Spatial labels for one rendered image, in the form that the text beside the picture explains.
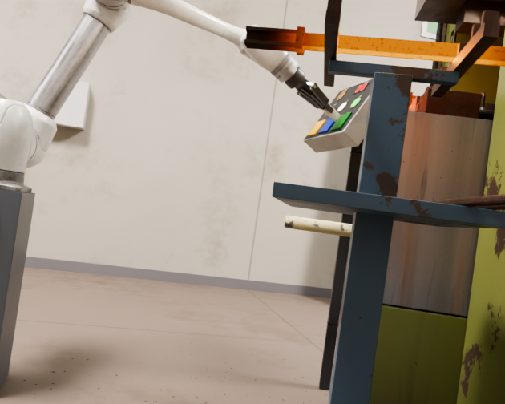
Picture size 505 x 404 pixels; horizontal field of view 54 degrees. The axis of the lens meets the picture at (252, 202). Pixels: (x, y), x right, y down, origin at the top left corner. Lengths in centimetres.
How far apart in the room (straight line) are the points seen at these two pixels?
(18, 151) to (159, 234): 248
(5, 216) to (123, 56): 271
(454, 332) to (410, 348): 11
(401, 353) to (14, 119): 124
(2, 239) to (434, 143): 120
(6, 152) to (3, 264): 33
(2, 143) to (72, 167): 242
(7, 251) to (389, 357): 108
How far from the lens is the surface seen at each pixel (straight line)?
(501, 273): 106
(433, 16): 161
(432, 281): 119
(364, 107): 182
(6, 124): 162
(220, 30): 186
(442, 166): 120
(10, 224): 158
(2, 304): 162
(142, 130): 401
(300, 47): 88
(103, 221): 399
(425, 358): 122
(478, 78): 170
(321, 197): 64
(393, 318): 119
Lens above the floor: 63
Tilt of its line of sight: 1 degrees up
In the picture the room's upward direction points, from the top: 8 degrees clockwise
